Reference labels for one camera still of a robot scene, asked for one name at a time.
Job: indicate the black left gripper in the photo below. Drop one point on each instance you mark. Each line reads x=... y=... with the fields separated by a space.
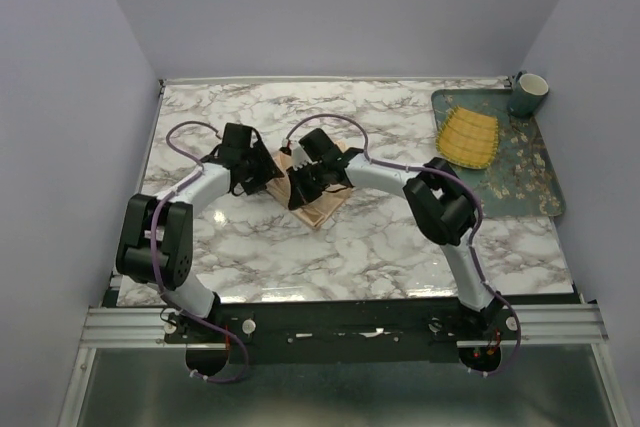
x=268 y=169

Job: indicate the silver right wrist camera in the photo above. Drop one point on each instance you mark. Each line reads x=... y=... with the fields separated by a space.
x=299 y=158

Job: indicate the teal mug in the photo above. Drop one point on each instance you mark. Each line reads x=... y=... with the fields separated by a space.
x=528 y=93

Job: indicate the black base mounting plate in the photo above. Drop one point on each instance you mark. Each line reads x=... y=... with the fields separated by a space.
x=437 y=329

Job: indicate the peach cloth napkin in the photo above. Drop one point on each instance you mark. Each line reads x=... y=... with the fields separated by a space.
x=314 y=214

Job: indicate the floral teal tray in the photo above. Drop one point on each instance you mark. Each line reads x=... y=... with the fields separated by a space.
x=521 y=180

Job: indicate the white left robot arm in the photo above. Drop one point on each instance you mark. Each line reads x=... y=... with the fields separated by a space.
x=156 y=240

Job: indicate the aluminium frame rail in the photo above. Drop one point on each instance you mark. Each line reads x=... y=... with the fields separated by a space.
x=140 y=328

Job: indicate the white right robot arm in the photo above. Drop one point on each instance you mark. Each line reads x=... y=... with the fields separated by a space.
x=445 y=211

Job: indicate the yellow woven coaster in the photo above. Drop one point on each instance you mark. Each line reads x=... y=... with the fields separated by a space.
x=468 y=139

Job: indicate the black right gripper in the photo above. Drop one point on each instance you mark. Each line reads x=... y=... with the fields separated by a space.
x=298 y=195

